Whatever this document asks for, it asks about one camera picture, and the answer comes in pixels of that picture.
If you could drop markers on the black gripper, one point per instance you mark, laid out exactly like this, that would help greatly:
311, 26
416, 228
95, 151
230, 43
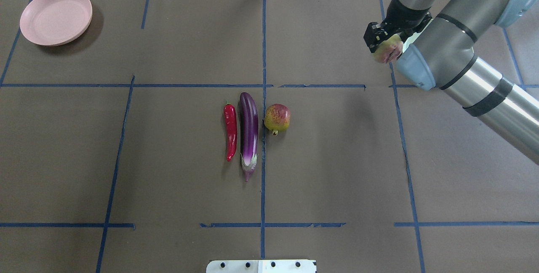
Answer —
396, 17

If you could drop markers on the green pink peach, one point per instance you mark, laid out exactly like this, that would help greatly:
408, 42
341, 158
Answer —
389, 50

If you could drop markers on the red chili pepper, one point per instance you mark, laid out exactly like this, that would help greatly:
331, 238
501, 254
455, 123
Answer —
230, 121

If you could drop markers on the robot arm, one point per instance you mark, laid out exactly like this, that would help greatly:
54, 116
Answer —
443, 57

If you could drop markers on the red yellow pomegranate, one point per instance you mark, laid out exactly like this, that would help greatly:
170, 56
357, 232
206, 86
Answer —
277, 118

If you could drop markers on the purple eggplant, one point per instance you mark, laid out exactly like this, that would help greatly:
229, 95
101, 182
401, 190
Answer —
249, 134

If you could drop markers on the pink plate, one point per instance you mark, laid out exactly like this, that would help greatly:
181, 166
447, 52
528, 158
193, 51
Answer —
55, 22

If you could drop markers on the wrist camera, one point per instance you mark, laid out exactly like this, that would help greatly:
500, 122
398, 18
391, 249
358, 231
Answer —
374, 35

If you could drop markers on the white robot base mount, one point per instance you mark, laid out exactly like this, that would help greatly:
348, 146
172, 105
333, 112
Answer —
262, 266

